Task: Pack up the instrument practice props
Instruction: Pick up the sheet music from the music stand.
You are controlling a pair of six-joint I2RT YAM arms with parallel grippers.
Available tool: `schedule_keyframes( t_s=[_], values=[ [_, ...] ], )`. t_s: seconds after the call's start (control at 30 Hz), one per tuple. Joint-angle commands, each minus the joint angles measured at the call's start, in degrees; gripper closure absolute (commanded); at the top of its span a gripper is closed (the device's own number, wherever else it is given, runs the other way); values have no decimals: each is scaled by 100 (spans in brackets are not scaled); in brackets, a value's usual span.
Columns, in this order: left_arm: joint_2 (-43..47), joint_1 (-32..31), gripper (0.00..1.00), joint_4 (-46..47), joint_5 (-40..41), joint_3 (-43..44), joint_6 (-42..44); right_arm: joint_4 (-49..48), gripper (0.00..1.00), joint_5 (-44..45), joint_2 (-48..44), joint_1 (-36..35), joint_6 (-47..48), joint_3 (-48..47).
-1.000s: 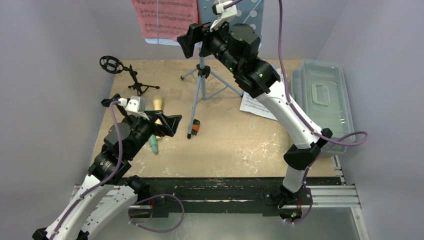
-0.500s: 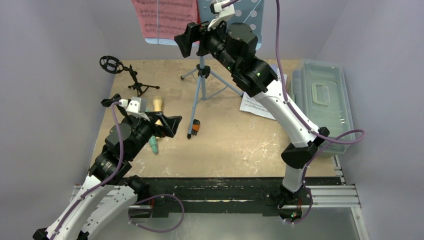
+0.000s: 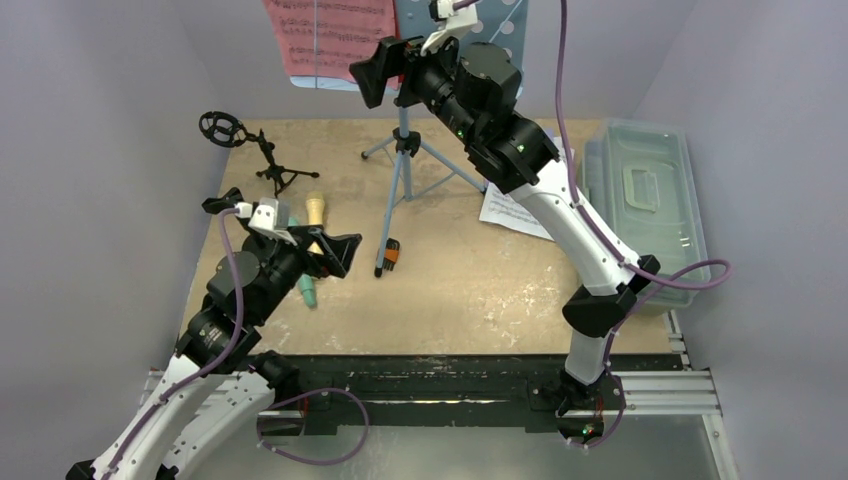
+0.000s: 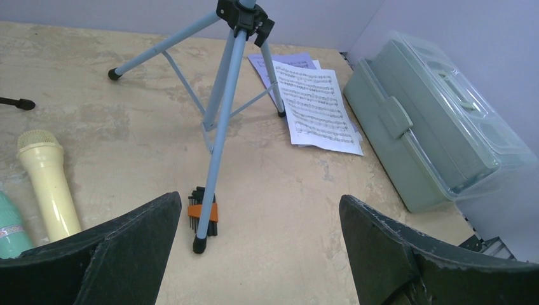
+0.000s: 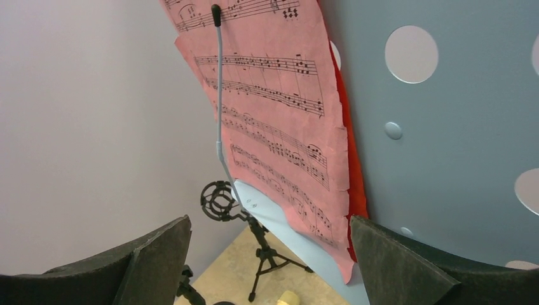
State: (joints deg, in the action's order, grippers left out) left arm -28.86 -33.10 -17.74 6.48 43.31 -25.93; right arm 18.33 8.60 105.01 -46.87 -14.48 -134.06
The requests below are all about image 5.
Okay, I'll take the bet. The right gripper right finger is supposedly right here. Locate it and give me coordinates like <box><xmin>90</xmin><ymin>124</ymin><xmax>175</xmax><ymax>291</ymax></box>
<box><xmin>350</xmin><ymin>216</ymin><xmax>538</xmax><ymax>304</ymax></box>

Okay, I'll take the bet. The beige microphone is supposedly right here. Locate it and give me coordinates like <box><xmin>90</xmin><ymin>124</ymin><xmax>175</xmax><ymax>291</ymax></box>
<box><xmin>276</xmin><ymin>290</ymin><xmax>301</xmax><ymax>305</ymax></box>

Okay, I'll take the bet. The bright red sheet behind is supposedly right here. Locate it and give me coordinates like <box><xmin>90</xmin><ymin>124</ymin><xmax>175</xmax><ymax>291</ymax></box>
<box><xmin>329</xmin><ymin>46</ymin><xmax>369</xmax><ymax>262</ymax></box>

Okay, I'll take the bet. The black tripod mic stand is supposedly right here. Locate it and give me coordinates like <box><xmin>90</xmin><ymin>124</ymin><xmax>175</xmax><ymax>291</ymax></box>
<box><xmin>199</xmin><ymin>180</ymin><xmax>315</xmax><ymax>304</ymax></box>

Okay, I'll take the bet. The blue music stand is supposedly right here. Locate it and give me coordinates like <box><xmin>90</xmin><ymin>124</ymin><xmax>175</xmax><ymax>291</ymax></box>
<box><xmin>237</xmin><ymin>1</ymin><xmax>538</xmax><ymax>304</ymax></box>

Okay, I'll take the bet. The red sheet music page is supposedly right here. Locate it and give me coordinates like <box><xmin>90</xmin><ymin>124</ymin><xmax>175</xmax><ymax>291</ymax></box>
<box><xmin>161</xmin><ymin>1</ymin><xmax>354</xmax><ymax>283</ymax></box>

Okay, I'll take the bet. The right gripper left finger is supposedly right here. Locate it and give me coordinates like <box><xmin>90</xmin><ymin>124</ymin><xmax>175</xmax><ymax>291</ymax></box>
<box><xmin>1</xmin><ymin>215</ymin><xmax>191</xmax><ymax>304</ymax></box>

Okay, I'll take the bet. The black round-base mic stand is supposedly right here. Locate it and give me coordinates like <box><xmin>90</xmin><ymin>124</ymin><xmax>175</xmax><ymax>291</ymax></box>
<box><xmin>175</xmin><ymin>265</ymin><xmax>236</xmax><ymax>305</ymax></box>

